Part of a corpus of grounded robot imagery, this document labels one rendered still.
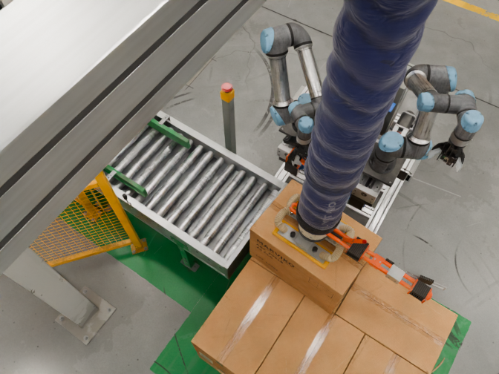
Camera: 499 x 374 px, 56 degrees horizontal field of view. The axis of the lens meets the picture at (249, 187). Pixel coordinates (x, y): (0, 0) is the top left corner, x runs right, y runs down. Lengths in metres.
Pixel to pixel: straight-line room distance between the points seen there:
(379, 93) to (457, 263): 2.52
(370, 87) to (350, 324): 1.77
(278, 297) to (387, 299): 0.64
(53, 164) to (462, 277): 3.55
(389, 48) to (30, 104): 1.08
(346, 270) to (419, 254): 1.29
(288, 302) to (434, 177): 1.80
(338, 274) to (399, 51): 1.45
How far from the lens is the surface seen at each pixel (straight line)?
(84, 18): 0.39
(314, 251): 2.49
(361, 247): 2.43
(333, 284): 2.49
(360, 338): 2.87
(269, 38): 2.41
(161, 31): 0.39
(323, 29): 4.90
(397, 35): 1.27
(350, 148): 1.65
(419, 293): 2.42
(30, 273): 2.63
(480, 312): 3.75
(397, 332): 2.93
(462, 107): 2.02
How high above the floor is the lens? 3.29
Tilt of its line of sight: 61 degrees down
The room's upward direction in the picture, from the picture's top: straight up
